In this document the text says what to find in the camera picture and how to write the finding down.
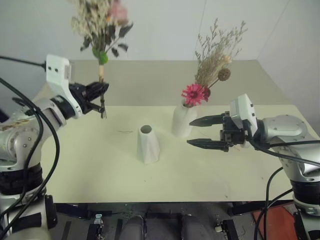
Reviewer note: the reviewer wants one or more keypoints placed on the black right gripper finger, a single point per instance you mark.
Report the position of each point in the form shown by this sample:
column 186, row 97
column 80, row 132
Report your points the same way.
column 207, row 143
column 207, row 121

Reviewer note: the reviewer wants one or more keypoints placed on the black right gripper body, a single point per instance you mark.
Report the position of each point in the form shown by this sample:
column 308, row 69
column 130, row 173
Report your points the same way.
column 233, row 133

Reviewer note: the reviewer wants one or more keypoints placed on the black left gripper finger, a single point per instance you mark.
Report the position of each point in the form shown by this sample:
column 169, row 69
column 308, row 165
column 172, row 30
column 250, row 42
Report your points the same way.
column 98, row 88
column 96, row 106

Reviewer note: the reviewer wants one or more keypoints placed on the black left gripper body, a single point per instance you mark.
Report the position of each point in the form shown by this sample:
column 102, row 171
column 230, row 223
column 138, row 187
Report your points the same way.
column 78, row 95

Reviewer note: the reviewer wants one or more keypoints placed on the dried bouquet with green tie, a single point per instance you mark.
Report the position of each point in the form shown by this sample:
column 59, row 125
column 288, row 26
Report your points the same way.
column 101, row 47

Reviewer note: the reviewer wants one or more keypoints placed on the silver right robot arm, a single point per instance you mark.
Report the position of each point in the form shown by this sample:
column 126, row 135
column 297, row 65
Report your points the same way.
column 287, row 130

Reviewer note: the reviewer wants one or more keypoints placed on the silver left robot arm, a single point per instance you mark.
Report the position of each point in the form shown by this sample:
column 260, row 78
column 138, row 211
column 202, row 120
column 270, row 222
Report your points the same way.
column 22, row 142

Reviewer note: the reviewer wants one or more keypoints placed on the white faceted vase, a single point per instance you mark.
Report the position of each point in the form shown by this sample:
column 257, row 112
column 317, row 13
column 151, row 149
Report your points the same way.
column 181, row 121
column 148, row 147

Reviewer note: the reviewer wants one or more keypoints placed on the small dry twig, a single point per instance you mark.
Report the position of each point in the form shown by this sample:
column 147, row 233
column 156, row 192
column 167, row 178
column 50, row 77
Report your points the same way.
column 124, row 131

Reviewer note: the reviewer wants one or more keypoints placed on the dried bouquet with pink daisy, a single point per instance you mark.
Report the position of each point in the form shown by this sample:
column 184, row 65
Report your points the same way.
column 212, row 65

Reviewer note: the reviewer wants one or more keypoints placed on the small silver latch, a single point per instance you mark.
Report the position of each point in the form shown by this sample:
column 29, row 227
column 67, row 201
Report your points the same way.
column 219, row 228
column 98, row 218

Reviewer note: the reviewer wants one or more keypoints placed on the orange floor mat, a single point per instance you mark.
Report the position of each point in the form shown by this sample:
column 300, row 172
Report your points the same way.
column 277, row 220

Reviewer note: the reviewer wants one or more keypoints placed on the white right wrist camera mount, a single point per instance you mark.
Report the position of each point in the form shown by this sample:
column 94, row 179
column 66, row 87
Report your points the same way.
column 243, row 107

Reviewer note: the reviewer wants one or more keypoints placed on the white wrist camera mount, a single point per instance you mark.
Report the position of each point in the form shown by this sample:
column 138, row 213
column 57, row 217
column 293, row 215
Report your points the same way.
column 243, row 107
column 58, row 75

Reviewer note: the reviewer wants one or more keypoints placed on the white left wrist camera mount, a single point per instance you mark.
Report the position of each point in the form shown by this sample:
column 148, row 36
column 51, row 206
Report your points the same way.
column 58, row 75

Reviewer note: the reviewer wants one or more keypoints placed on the black table frame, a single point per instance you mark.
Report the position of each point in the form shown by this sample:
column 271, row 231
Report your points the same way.
column 75, row 208

